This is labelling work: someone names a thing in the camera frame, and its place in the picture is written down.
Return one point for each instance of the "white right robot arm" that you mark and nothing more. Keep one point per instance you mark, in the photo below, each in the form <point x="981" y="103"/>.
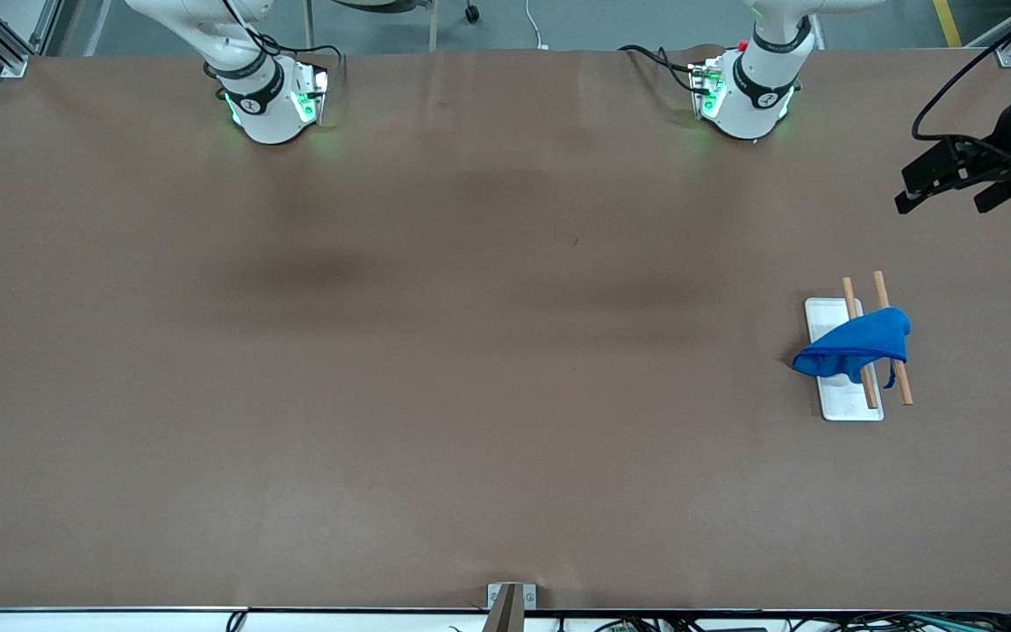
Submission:
<point x="268" y="105"/>

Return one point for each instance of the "grey-brown camera post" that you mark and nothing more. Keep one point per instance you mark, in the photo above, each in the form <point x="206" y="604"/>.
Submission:
<point x="505" y="610"/>

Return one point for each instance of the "brown table cover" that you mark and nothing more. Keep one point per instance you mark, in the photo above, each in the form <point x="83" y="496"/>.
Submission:
<point x="505" y="351"/>

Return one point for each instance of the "blue microfibre towel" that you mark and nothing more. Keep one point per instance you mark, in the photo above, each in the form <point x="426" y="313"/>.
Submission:
<point x="861" y="344"/>

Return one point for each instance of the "grey metal table bracket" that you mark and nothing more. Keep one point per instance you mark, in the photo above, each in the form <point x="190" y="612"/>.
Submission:
<point x="529" y="597"/>

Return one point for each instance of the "aluminium frame profile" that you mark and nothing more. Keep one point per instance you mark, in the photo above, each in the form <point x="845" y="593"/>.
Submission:
<point x="14" y="66"/>
<point x="1010" y="58"/>

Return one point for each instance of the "chair base with caster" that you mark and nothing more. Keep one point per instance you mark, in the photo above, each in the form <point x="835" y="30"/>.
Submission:
<point x="472" y="13"/>

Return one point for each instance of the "white table edge rail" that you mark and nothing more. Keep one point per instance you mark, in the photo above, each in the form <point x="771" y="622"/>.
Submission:
<point x="119" y="621"/>

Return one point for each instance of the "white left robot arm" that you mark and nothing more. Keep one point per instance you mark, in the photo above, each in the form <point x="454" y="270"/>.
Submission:
<point x="760" y="88"/>

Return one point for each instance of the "wooden rack rod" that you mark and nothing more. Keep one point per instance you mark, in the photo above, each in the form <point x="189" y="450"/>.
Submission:
<point x="869" y="391"/>
<point x="903" y="382"/>

